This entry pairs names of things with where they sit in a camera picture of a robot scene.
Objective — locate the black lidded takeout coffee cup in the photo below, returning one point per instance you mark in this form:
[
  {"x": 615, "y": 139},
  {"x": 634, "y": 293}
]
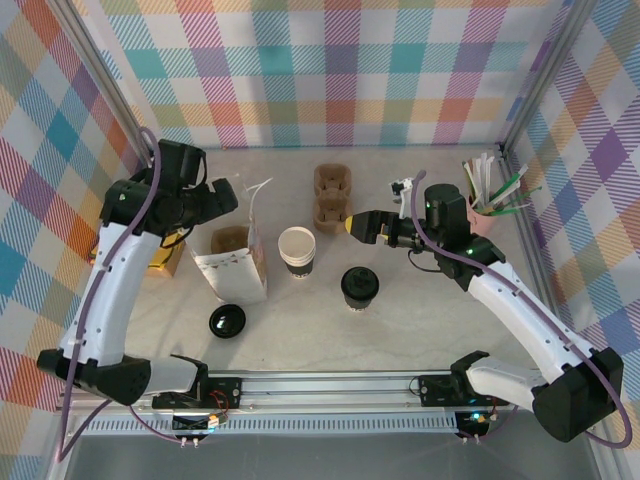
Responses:
[{"x": 360, "y": 285}]

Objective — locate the cartoon animal paper gift bag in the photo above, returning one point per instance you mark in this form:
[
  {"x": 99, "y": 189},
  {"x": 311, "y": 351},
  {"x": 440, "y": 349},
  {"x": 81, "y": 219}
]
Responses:
[{"x": 235, "y": 280}]

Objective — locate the black plastic cup lid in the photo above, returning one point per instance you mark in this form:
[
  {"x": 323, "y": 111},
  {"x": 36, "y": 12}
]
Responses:
[{"x": 227, "y": 321}]

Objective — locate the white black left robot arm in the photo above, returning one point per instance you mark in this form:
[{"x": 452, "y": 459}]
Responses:
[{"x": 105, "y": 290}]

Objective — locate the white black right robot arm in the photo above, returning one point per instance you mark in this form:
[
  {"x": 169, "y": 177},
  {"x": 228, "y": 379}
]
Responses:
[{"x": 520, "y": 310}]

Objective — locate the white paper wrapped straw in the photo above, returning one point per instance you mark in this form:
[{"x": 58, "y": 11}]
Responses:
[
  {"x": 470, "y": 180},
  {"x": 481, "y": 175},
  {"x": 488, "y": 170}
]

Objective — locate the stack of cardboard cup carriers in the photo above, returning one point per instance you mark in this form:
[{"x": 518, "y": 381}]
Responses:
[{"x": 332, "y": 200}]

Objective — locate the yellow paper napkin stack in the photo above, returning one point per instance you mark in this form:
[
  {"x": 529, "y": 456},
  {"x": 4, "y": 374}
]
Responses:
[{"x": 167, "y": 260}]

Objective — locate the green paper wrapped straw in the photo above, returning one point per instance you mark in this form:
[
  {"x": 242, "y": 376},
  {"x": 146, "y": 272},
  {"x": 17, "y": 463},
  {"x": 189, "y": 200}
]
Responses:
[
  {"x": 510, "y": 185},
  {"x": 510, "y": 210}
]

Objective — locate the straws and stirrers bundle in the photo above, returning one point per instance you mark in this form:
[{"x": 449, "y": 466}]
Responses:
[{"x": 522, "y": 197}]

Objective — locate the aluminium frame post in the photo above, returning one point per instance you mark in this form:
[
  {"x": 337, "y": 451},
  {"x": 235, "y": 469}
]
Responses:
[
  {"x": 106, "y": 80},
  {"x": 542, "y": 75}
]

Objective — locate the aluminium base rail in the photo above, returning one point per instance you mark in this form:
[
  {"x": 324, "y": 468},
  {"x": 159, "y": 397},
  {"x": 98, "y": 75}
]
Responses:
[{"x": 325, "y": 387}]

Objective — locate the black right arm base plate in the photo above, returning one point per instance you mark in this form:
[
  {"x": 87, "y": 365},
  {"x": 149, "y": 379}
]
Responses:
[{"x": 435, "y": 390}]

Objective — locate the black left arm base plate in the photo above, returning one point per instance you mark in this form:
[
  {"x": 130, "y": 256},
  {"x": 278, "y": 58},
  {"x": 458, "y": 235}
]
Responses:
[{"x": 225, "y": 390}]

